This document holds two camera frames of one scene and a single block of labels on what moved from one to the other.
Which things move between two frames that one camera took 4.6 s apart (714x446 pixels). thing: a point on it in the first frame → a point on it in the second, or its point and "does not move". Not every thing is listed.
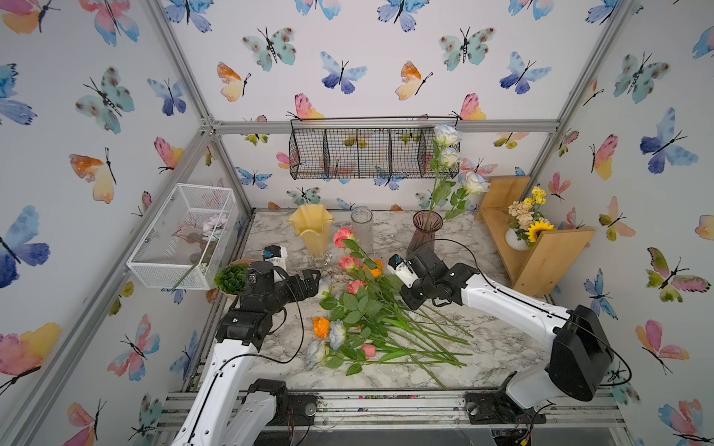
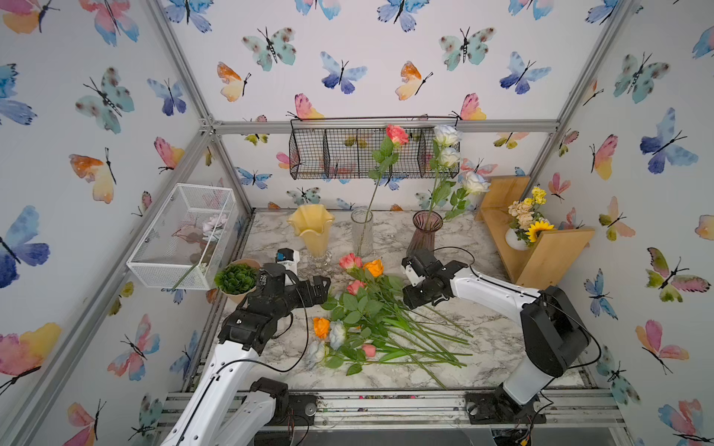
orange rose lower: x=322 y=326 does not move
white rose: x=337 y=334 does not move
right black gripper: x=405 y=292 does not move
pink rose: x=345 y=235 → x=385 y=156
